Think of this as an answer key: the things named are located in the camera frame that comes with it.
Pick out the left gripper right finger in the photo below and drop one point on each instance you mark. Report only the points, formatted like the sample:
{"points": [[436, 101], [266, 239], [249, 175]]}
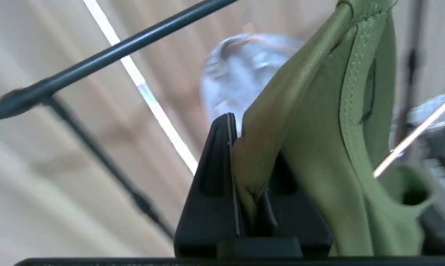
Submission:
{"points": [[296, 221]]}

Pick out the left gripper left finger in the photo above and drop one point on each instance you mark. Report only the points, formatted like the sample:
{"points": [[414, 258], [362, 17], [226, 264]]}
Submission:
{"points": [[211, 214]]}

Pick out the green garment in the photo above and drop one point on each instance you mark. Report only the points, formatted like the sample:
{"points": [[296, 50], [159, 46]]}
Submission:
{"points": [[318, 111]]}

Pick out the pale grey shorts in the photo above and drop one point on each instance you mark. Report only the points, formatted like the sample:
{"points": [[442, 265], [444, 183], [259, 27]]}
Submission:
{"points": [[241, 74]]}

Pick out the pink clothes hanger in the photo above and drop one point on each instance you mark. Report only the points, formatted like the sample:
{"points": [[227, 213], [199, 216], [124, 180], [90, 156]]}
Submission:
{"points": [[252, 38], [414, 134]]}

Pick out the black clothes rack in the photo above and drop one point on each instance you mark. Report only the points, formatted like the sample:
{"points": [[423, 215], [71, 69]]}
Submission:
{"points": [[97, 61]]}

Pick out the beige curtain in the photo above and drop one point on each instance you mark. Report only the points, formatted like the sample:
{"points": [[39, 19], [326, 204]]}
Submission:
{"points": [[41, 184]]}

